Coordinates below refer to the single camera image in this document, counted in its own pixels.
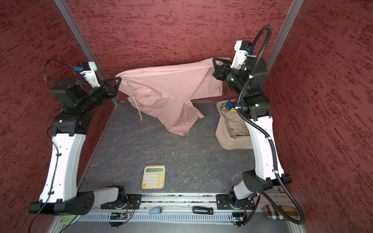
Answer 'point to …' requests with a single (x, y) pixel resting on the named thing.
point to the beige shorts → (232, 131)
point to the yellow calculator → (154, 177)
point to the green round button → (68, 218)
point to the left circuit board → (118, 216)
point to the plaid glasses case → (271, 212)
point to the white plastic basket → (218, 104)
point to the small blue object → (156, 210)
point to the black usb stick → (202, 209)
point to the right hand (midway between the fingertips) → (212, 61)
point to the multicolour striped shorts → (229, 106)
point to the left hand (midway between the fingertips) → (120, 82)
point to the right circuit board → (237, 216)
